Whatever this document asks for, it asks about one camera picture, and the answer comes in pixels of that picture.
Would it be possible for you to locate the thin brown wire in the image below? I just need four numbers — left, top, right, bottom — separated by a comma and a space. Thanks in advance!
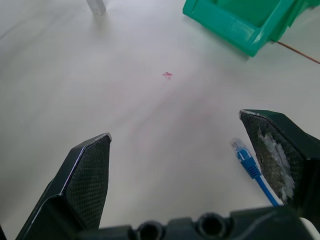
275, 40, 320, 65

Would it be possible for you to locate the silver metal post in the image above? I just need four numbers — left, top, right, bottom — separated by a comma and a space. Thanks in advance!
86, 0, 107, 16

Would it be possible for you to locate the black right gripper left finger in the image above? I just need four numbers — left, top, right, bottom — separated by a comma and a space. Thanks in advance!
15, 132, 113, 240

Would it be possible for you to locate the green plastic bin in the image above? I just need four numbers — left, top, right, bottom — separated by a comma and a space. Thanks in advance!
181, 0, 320, 58

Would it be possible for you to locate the blue Ethernet cable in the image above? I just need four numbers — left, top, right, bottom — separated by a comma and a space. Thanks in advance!
230, 137, 285, 207

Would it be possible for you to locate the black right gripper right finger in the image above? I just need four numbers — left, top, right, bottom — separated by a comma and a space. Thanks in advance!
238, 109, 320, 221

